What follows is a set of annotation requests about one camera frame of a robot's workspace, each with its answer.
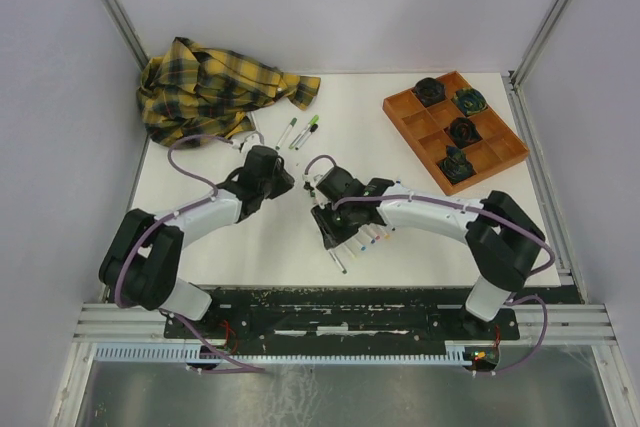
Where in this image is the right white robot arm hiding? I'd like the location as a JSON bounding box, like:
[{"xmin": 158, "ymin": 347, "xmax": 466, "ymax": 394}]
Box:
[{"xmin": 304, "ymin": 166, "xmax": 555, "ymax": 338}]

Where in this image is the pink cap marker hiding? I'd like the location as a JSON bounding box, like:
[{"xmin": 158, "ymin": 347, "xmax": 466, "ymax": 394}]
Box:
[{"xmin": 344, "ymin": 243, "xmax": 357, "ymax": 259}]

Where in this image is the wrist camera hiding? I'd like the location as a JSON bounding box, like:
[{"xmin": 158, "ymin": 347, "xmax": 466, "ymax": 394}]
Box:
[
  {"xmin": 303, "ymin": 174, "xmax": 326, "ymax": 205},
  {"xmin": 232, "ymin": 131, "xmax": 264, "ymax": 154}
]

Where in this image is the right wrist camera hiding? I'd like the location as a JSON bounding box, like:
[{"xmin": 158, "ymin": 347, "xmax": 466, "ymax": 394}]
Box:
[{"xmin": 303, "ymin": 174, "xmax": 326, "ymax": 205}]

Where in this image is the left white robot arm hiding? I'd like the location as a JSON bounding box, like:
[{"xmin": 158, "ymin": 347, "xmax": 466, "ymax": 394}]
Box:
[{"xmin": 99, "ymin": 145, "xmax": 294, "ymax": 337}]

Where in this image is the orange compartment tray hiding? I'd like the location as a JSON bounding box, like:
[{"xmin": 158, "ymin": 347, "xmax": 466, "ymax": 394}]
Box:
[{"xmin": 383, "ymin": 71, "xmax": 529, "ymax": 195}]

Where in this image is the white slotted cable duct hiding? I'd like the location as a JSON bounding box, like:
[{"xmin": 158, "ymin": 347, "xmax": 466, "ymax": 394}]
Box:
[{"xmin": 93, "ymin": 340, "xmax": 474, "ymax": 362}]

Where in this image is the right aluminium frame post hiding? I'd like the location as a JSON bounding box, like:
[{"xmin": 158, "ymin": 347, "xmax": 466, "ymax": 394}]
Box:
[{"xmin": 509, "ymin": 0, "xmax": 572, "ymax": 90}]

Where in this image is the yellow plaid shirt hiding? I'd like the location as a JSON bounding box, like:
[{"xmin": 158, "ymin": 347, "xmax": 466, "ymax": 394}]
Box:
[{"xmin": 136, "ymin": 37, "xmax": 321, "ymax": 149}]

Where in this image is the green blue rolled sock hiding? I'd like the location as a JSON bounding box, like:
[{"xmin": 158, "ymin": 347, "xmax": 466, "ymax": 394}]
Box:
[{"xmin": 452, "ymin": 88, "xmax": 488, "ymax": 117}]

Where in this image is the purple cap marker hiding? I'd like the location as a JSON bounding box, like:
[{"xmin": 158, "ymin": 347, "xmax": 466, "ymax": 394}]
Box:
[{"xmin": 249, "ymin": 112, "xmax": 260, "ymax": 131}]

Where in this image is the black cap marker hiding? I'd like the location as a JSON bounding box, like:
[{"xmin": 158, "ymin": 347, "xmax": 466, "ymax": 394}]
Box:
[{"xmin": 294, "ymin": 124, "xmax": 319, "ymax": 151}]

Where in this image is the left aluminium frame post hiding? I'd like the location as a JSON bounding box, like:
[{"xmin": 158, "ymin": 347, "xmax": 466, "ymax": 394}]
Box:
[{"xmin": 101, "ymin": 0, "xmax": 149, "ymax": 70}]

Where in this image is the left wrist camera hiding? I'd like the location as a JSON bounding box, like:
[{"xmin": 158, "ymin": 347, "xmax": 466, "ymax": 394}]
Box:
[{"xmin": 232, "ymin": 131, "xmax": 264, "ymax": 154}]

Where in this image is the dark floral rolled sock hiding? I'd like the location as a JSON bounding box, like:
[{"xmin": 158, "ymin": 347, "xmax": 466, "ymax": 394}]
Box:
[{"xmin": 447, "ymin": 117, "xmax": 482, "ymax": 149}]

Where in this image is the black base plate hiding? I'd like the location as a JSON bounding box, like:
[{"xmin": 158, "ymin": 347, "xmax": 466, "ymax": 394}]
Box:
[{"xmin": 195, "ymin": 288, "xmax": 520, "ymax": 357}]

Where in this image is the aluminium frame post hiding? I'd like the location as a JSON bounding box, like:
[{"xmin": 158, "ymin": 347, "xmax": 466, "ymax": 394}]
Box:
[
  {"xmin": 101, "ymin": 0, "xmax": 149, "ymax": 70},
  {"xmin": 509, "ymin": 0, "xmax": 572, "ymax": 90}
]

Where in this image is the light green cap marker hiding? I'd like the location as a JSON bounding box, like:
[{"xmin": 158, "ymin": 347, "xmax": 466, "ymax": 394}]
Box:
[{"xmin": 288, "ymin": 114, "xmax": 319, "ymax": 150}]

